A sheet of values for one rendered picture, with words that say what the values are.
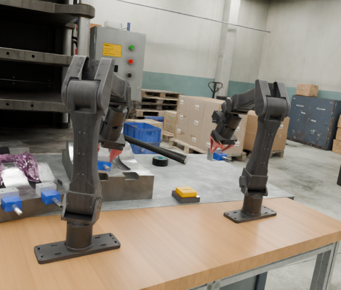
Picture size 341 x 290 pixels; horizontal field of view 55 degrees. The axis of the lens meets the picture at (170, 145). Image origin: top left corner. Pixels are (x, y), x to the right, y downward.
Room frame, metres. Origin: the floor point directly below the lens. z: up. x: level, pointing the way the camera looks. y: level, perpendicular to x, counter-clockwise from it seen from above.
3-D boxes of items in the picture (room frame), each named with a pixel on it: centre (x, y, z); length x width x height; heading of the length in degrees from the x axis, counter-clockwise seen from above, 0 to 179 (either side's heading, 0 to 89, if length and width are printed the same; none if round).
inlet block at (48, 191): (0.89, 0.33, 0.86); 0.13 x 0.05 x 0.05; 43
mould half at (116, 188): (1.28, 0.27, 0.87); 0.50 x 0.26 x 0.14; 25
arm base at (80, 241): (0.73, 0.20, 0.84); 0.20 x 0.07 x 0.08; 123
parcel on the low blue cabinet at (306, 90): (7.94, -3.11, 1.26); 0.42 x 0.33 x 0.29; 28
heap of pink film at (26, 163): (1.05, 0.55, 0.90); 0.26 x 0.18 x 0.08; 43
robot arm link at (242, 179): (1.07, -0.30, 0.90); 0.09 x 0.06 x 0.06; 103
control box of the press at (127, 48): (2.00, 0.38, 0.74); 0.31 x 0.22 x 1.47; 115
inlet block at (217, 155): (1.35, -0.22, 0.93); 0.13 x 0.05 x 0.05; 30
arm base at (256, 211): (1.06, -0.30, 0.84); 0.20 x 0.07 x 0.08; 123
